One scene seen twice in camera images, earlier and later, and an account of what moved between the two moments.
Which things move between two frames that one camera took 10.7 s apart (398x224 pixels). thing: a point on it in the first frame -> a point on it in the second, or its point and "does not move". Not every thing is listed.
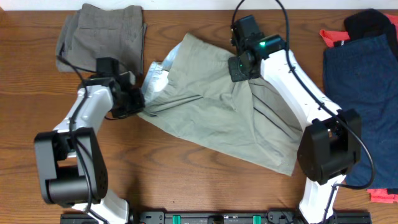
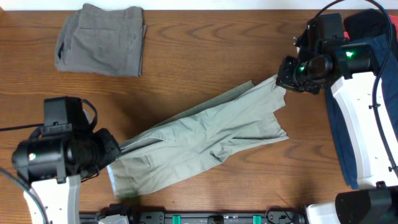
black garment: x=369 y=23 does not move
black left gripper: x=139 y=102 -> x=111 y=147
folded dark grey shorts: x=91 y=33 does not move
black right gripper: x=237 y=74 -> x=284 y=78
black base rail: x=223 y=217 does not move
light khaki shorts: x=194 y=91 -> x=169 y=151
